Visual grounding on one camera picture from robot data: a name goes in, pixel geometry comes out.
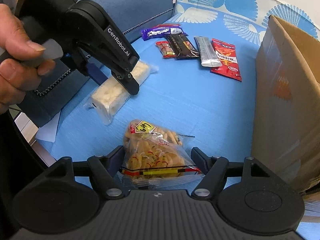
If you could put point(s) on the bag of fried snacks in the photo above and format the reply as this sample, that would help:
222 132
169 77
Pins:
155 158

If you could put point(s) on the cardboard box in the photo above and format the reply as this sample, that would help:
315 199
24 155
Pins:
286 120

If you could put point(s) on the blue fan-pattern sofa cover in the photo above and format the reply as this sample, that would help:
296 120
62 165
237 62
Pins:
213 112

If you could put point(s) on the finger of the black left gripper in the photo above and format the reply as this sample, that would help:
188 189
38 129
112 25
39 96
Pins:
126 79

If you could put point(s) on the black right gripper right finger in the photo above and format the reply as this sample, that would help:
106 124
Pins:
214 170

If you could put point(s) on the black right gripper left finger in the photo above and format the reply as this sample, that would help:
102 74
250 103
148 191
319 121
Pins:
103 169

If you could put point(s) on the person's left hand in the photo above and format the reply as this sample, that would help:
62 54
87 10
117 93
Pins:
17 79

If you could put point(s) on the white rice cracker pack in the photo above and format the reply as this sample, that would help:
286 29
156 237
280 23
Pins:
109 97

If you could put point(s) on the dark brown chocolate bar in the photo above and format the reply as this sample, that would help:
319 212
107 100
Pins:
182 47

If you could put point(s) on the purple chocolate bar wrapper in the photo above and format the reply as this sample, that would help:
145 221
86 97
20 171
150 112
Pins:
160 31

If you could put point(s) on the red peanut snack packet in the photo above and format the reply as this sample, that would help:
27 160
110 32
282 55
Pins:
227 55

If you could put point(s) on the silver snack bar wrapper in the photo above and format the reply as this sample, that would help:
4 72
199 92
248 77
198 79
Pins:
207 53

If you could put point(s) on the small red candy packet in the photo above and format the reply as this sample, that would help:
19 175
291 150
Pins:
165 49

